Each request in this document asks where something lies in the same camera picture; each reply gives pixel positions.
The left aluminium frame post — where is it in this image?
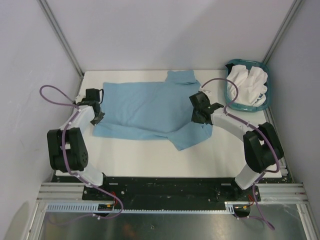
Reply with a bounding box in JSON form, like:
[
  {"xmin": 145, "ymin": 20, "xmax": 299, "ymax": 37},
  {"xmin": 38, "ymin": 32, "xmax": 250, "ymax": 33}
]
[{"xmin": 37, "ymin": 0, "xmax": 84, "ymax": 79}]

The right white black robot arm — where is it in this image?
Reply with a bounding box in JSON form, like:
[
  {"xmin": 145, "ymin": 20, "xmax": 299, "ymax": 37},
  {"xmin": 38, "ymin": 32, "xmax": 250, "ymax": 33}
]
[{"xmin": 189, "ymin": 91, "xmax": 284, "ymax": 201}]

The aluminium front rail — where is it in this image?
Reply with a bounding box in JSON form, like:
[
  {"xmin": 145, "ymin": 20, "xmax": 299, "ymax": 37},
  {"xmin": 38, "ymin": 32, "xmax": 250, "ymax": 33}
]
[{"xmin": 36, "ymin": 182, "xmax": 309, "ymax": 204}]

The aluminium frame post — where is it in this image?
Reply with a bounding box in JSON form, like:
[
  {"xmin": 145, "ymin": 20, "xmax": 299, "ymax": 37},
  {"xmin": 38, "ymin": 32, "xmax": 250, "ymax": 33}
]
[
  {"xmin": 262, "ymin": 0, "xmax": 305, "ymax": 65},
  {"xmin": 37, "ymin": 0, "xmax": 84, "ymax": 79}
]

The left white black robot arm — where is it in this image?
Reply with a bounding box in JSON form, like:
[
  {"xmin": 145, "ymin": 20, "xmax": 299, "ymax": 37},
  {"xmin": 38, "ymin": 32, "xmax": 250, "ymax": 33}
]
[{"xmin": 47, "ymin": 88, "xmax": 111, "ymax": 200}]

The white t shirt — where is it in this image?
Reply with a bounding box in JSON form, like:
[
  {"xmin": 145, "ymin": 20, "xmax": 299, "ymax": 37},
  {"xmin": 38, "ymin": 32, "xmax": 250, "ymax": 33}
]
[{"xmin": 227, "ymin": 64, "xmax": 268, "ymax": 107}]

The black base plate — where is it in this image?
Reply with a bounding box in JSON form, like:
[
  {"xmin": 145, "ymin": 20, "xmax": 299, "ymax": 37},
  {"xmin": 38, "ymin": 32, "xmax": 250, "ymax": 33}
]
[{"xmin": 81, "ymin": 176, "xmax": 262, "ymax": 204}]

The right aluminium frame post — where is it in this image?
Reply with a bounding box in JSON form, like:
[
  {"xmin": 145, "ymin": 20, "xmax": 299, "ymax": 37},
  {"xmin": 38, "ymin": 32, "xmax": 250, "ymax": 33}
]
[{"xmin": 262, "ymin": 0, "xmax": 305, "ymax": 65}]

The black t shirt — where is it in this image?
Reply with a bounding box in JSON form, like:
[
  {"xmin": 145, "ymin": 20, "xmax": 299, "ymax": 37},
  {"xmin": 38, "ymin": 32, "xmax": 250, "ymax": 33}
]
[{"xmin": 225, "ymin": 63, "xmax": 234, "ymax": 75}]

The light blue t shirt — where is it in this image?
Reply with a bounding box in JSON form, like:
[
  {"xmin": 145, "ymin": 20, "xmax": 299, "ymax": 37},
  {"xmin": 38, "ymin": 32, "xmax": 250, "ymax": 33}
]
[{"xmin": 93, "ymin": 70, "xmax": 213, "ymax": 151}]

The grey slotted cable duct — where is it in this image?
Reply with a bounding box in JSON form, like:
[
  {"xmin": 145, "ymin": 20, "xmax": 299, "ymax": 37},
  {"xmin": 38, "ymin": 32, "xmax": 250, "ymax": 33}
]
[{"xmin": 45, "ymin": 202, "xmax": 251, "ymax": 214}]

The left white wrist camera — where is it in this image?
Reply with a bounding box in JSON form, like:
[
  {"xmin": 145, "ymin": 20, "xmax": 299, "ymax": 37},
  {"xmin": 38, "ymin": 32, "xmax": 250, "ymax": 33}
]
[{"xmin": 73, "ymin": 94, "xmax": 86, "ymax": 105}]

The teal laundry basket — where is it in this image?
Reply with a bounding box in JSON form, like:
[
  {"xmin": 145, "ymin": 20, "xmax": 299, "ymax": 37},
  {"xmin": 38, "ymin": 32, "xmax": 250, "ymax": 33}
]
[{"xmin": 224, "ymin": 59, "xmax": 272, "ymax": 113}]

